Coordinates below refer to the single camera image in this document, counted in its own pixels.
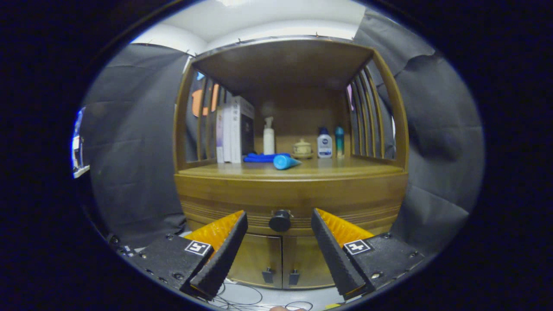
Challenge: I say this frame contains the white pump bottle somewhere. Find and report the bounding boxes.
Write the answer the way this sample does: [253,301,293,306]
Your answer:
[263,117,275,155]

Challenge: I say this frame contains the pale purple book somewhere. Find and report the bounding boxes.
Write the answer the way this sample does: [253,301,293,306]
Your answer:
[216,106,225,164]

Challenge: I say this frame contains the wooden countertop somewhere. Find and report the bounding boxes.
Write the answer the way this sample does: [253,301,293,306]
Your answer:
[178,156,404,181]

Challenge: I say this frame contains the white lotion bottle blue cap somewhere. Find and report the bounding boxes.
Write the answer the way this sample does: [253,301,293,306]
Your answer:
[317,127,333,159]

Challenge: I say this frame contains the black and white book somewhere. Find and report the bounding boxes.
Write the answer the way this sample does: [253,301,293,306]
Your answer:
[231,96,255,164]

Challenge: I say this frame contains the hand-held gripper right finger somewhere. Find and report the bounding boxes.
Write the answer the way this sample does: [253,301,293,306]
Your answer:
[311,208,426,301]

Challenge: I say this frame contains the wooden cabinet door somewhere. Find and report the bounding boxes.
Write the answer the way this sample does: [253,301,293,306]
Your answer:
[282,235,335,289]
[227,233,283,289]

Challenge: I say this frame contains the wooden drawer with black knob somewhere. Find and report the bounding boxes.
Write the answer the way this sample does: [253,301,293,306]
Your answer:
[174,172,409,236]

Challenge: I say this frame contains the black backdrop cloth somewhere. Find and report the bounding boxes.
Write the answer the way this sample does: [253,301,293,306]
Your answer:
[78,9,484,255]

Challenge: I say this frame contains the wooden cabinet with slatted sides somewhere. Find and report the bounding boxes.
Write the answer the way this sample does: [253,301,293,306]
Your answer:
[173,37,410,290]

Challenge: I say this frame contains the blue and white tube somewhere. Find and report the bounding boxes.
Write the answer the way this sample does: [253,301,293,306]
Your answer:
[273,154,302,170]

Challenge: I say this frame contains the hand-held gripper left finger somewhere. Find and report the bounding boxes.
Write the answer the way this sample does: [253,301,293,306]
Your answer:
[125,210,249,301]

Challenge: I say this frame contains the beige lidded teacup with saucer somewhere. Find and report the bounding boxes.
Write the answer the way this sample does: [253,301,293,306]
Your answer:
[291,138,313,159]

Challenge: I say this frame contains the black cables on floor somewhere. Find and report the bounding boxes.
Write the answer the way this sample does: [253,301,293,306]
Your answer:
[207,279,314,311]

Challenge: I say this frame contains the white stand with screen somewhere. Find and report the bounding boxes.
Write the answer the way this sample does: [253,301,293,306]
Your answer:
[71,108,90,178]

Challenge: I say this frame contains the blue folded cloth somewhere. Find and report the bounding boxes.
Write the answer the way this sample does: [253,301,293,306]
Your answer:
[243,152,291,163]

